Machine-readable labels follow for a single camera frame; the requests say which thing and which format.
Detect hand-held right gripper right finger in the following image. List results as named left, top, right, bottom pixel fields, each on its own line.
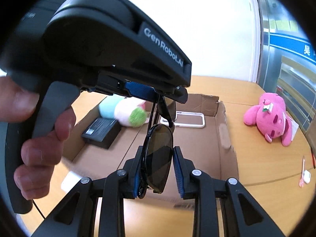
left=173, top=146, right=285, bottom=237

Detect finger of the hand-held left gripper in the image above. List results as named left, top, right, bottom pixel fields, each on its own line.
left=157, top=84, right=188, bottom=104
left=80, top=73, right=159, bottom=98

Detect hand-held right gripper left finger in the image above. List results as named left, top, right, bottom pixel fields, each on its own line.
left=32, top=146, right=147, bottom=237

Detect teal pink green plush toy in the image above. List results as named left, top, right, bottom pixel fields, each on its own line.
left=98, top=96, right=149, bottom=129

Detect black sunglasses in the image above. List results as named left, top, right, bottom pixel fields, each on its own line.
left=137, top=95, right=177, bottom=199

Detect brown cardboard box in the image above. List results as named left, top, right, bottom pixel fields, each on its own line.
left=61, top=92, right=239, bottom=209

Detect person's left hand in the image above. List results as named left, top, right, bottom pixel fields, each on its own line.
left=0, top=75, right=77, bottom=201

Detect white phone case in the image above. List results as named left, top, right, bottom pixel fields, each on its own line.
left=160, top=110, right=206, bottom=129

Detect black rectangular box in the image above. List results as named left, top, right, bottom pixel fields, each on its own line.
left=81, top=117, right=121, bottom=150

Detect glass partition with blue stripe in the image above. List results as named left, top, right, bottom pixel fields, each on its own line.
left=255, top=0, right=316, bottom=139

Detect pink pen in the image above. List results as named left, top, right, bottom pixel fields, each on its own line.
left=298, top=155, right=306, bottom=188

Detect yellow sticky notes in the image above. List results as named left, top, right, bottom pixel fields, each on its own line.
left=269, top=19, right=298, bottom=31

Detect dark red cable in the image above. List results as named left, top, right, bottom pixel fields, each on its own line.
left=31, top=199, right=47, bottom=220

